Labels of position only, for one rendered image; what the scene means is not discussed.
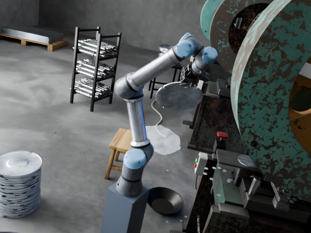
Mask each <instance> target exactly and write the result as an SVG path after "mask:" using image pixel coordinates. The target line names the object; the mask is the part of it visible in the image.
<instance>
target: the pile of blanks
mask: <svg viewBox="0 0 311 233"><path fill-rule="evenodd" d="M41 174H42V166H40V168H39V169H37V171H35V172H34V173H31V174H29V175H26V176H21V177H7V176H3V175H0V216H1V217H6V218H9V219H16V218H21V217H25V216H27V215H30V214H31V213H33V212H34V211H35V210H36V209H37V208H38V206H39V204H40V195H41Z"/></svg>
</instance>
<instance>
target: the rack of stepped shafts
mask: <svg viewBox="0 0 311 233"><path fill-rule="evenodd" d="M82 31H97V34H96V40H95V39H93V40H92V39H87V40H79V32H82ZM121 34H122V33H121V32H119V33H118V35H106V36H103V35H102V34H100V27H99V26H97V29H80V28H79V27H76V31H75V47H73V49H74V59H73V71H72V83H71V88H70V89H71V94H70V103H71V104H72V103H73V101H74V94H76V93H78V94H81V95H83V96H86V97H88V98H91V106H90V111H91V112H93V108H94V103H95V102H96V101H99V100H102V99H104V98H107V97H109V104H111V103H112V97H113V90H114V83H115V77H116V70H117V63H118V54H119V47H120V41H121ZM111 37H118V40H117V47H116V46H112V45H110V44H108V43H105V42H102V41H101V40H102V38H111ZM78 42H80V43H78ZM78 46H79V47H80V48H79V47H78ZM115 48H116V49H115ZM80 53H84V54H87V55H90V56H93V57H94V60H89V59H86V60H85V59H84V61H80V60H79V61H77V54H80ZM112 58H115V61H114V67H111V66H108V65H107V64H104V63H101V62H99V61H102V60H107V59H112ZM76 63H79V64H80V65H79V66H78V65H76ZM76 67H77V68H76ZM76 74H82V75H85V76H88V77H90V78H92V79H87V78H84V79H81V81H79V82H78V81H75V75H76ZM110 78H112V84H111V89H110V86H107V85H105V84H103V83H100V82H99V81H103V80H106V79H110ZM75 83H77V85H75Z"/></svg>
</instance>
